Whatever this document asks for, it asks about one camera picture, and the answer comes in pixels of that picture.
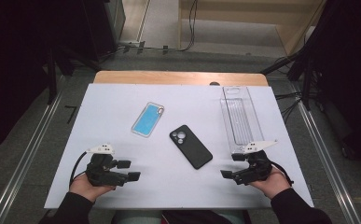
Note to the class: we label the person's right hand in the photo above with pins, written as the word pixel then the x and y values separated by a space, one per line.
pixel 271 183

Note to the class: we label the clear phone case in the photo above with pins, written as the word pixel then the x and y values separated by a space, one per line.
pixel 147 119

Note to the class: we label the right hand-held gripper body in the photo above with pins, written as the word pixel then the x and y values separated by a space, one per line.
pixel 256 168

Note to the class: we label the wooden table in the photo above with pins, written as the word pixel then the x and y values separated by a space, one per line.
pixel 169 77

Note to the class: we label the clear plastic rack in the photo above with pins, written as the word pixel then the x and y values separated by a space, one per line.
pixel 242 118

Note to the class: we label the white table board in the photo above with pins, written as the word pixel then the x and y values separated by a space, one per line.
pixel 113 99

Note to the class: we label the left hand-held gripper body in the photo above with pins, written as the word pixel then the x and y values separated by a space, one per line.
pixel 100 172

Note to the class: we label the person's left hand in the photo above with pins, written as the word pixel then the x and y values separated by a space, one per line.
pixel 83 188

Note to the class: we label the black phone case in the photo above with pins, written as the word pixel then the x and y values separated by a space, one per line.
pixel 190 146

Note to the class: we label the black cabinet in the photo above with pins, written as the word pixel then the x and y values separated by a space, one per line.
pixel 106 28

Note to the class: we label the light wooden shelf unit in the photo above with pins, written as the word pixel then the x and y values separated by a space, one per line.
pixel 293 28

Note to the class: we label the dark round table grommet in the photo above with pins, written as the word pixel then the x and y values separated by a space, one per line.
pixel 214 83

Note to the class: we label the metal floor rail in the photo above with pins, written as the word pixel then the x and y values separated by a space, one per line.
pixel 29 155
pixel 327 161

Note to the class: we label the black metal stand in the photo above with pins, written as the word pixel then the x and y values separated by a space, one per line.
pixel 305 81
pixel 52 77

